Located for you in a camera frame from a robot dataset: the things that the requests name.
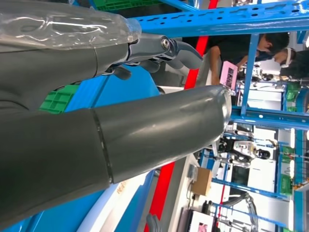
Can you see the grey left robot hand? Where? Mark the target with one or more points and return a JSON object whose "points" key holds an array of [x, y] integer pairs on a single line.
{"points": [[145, 134]]}

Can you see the white photo display board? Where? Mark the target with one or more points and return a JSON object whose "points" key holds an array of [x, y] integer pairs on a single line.
{"points": [[201, 224]]}

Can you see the brown cardboard box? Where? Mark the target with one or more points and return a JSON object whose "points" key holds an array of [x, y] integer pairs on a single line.
{"points": [[202, 182]]}

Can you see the red barrier tape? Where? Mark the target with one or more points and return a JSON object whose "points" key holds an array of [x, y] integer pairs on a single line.
{"points": [[193, 78]]}

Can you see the green folding plastic crate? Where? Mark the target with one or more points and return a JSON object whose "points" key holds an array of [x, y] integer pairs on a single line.
{"points": [[58, 101], [125, 4]]}

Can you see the pink box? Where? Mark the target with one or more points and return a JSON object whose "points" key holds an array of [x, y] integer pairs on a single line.
{"points": [[228, 75]]}

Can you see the white humanoid robot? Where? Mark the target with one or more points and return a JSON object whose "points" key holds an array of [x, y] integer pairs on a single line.
{"points": [[243, 150]]}

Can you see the person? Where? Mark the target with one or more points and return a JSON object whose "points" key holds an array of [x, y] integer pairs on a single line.
{"points": [[294, 64], [231, 48]]}

